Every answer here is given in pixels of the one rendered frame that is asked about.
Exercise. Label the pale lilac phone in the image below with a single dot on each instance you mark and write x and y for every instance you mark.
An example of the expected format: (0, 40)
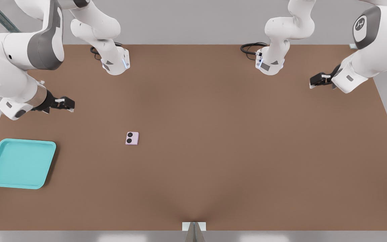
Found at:
(132, 138)

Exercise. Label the pale blue-green tray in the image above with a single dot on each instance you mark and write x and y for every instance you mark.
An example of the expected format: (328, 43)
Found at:
(20, 164)

